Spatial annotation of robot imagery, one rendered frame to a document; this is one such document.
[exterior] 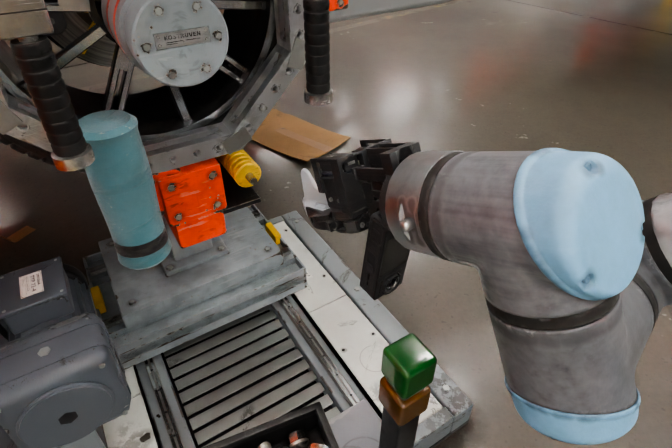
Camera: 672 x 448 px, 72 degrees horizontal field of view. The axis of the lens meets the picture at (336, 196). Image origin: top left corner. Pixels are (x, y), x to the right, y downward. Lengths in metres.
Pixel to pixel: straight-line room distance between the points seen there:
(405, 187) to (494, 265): 0.10
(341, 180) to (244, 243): 0.83
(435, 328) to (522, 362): 0.99
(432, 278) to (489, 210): 1.18
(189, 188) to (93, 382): 0.36
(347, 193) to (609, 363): 0.25
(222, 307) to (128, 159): 0.57
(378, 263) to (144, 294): 0.81
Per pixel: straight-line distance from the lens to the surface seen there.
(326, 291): 1.31
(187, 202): 0.95
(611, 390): 0.39
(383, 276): 0.49
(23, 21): 0.57
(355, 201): 0.46
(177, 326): 1.19
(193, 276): 1.20
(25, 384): 0.89
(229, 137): 0.92
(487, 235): 0.32
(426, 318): 1.37
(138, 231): 0.81
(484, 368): 1.31
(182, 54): 0.68
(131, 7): 0.69
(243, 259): 1.21
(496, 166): 0.33
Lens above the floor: 1.04
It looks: 36 degrees down
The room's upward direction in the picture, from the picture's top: straight up
